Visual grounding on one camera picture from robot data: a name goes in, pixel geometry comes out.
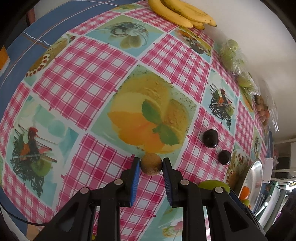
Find dark plum lower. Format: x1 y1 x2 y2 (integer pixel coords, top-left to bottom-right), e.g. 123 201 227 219
218 150 231 165

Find white rectangular device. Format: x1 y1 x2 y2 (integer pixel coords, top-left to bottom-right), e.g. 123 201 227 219
262 158 273 184

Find black cable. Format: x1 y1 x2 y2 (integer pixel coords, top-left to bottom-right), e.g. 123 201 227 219
0 201 47 227

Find brown kiwi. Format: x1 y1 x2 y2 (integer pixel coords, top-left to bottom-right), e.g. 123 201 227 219
140 153 162 176

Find yellow banana bunch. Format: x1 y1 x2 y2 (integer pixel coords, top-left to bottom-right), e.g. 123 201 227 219
148 0 217 30

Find green mango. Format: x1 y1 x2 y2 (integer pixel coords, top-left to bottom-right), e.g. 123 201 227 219
198 180 231 193
241 199 250 207

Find round metal tray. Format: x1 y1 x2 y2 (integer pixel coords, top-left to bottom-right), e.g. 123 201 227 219
238 159 263 211

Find orange mandarin with stem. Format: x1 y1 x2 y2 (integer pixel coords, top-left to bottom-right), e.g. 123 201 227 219
239 186 250 201

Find pink checkered fruit tablecloth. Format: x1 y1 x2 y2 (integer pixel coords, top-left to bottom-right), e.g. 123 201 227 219
1 3 267 240

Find dark plum upper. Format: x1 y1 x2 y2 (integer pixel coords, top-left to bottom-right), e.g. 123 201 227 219
203 129 219 148

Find orange paper cup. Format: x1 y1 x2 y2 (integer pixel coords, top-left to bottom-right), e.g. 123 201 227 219
0 46 10 76

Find dark plum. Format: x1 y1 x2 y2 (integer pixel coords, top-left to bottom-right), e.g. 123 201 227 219
203 129 219 148
218 150 231 165

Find clear box brown longans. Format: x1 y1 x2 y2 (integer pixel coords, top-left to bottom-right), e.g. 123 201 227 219
253 94 279 132

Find clear box green fruits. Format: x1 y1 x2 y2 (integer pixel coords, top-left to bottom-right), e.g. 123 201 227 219
219 39 259 94

